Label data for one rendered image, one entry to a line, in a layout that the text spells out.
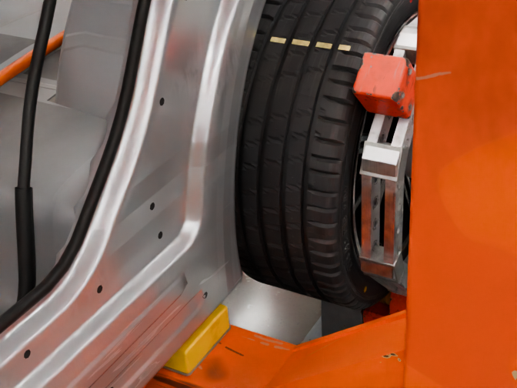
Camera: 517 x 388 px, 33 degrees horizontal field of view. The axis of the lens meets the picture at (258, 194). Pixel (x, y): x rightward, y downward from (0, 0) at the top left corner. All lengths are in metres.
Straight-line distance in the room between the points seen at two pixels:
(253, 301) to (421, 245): 1.66
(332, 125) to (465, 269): 0.44
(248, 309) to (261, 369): 1.22
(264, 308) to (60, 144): 1.36
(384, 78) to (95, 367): 0.60
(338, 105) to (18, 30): 0.75
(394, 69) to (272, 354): 0.50
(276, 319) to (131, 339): 1.40
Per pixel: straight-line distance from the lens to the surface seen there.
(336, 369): 1.27
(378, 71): 1.37
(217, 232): 1.38
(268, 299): 2.69
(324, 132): 1.41
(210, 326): 1.46
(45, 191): 1.33
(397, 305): 1.80
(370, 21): 1.47
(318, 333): 2.21
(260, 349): 1.47
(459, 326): 1.11
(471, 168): 0.98
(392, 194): 1.43
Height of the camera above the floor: 1.65
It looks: 31 degrees down
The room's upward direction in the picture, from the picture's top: 4 degrees counter-clockwise
